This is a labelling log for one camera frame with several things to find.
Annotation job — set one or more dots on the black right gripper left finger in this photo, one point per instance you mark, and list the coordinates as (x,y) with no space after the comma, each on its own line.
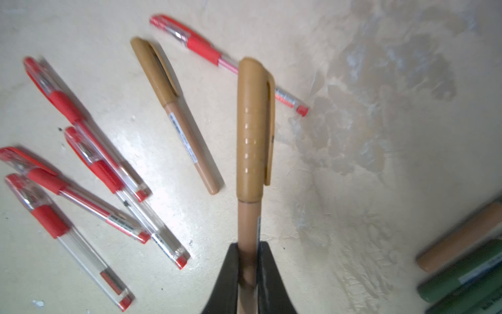
(223,299)

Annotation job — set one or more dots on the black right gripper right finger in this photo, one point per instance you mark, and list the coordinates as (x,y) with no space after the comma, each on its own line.
(272,295)

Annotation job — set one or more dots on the brown marker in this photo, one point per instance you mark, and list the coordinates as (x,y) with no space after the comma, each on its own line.
(255,137)
(163,84)
(466,235)

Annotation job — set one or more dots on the dark green pen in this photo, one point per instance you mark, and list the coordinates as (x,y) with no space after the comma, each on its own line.
(466,270)
(469,297)

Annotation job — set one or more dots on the red gel pen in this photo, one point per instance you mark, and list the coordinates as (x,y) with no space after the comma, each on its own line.
(140,210)
(49,216)
(63,103)
(204,48)

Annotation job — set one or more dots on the red gel pen bottom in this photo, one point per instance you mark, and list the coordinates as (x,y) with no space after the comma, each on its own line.
(49,216)

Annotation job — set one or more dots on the red gel pen diagonal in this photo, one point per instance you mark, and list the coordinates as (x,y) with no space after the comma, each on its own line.
(48,179)

